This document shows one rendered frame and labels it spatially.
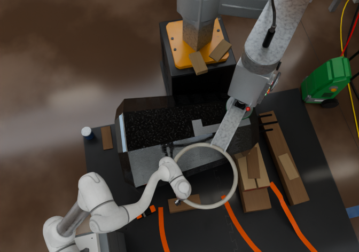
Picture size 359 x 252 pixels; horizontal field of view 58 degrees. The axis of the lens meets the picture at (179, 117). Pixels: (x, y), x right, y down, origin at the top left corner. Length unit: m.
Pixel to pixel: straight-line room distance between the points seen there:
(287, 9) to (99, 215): 1.55
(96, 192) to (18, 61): 2.77
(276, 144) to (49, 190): 2.29
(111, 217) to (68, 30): 2.96
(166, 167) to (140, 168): 0.60
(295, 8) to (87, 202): 1.60
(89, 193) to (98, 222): 0.15
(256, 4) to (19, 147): 2.69
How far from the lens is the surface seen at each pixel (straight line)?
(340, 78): 3.43
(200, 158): 2.64
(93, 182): 1.73
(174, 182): 2.05
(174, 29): 3.07
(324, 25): 4.45
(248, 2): 2.46
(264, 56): 1.88
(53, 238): 2.20
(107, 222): 1.69
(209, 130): 2.57
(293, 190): 3.32
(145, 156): 2.56
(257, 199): 3.19
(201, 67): 2.80
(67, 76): 3.91
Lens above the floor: 3.23
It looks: 68 degrees down
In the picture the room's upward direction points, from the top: straight up
